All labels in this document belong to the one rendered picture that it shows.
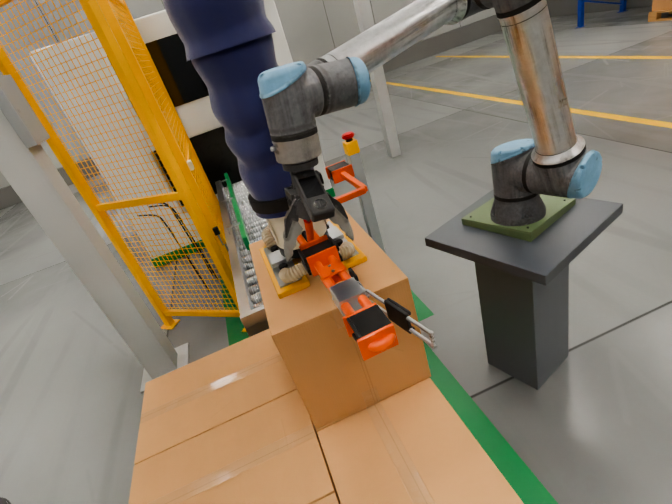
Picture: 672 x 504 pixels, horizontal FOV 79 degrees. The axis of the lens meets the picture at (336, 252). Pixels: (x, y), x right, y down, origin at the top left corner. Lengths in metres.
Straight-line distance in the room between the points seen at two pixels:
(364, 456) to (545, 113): 1.09
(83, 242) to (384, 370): 1.72
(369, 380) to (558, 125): 0.92
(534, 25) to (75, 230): 2.13
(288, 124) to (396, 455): 0.92
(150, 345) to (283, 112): 2.16
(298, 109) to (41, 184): 1.79
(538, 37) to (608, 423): 1.42
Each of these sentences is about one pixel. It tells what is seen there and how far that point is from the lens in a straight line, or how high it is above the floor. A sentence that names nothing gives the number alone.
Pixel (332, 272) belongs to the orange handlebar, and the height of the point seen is 1.09.
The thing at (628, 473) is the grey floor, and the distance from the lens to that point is 1.90.
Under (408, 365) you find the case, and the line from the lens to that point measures 1.33.
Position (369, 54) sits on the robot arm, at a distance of 1.04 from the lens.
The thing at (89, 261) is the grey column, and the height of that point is 0.87.
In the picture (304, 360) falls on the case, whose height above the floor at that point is 0.82.
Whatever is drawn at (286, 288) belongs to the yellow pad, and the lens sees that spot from 1.22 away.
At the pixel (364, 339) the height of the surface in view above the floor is 1.10.
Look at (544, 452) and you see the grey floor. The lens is 1.90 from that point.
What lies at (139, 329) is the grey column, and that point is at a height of 0.38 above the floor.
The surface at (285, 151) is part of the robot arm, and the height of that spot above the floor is 1.41.
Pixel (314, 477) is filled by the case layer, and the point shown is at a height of 0.54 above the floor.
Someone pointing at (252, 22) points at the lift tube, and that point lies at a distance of 1.12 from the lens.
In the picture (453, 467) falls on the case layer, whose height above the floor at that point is 0.54.
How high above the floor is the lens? 1.60
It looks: 29 degrees down
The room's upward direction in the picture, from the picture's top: 18 degrees counter-clockwise
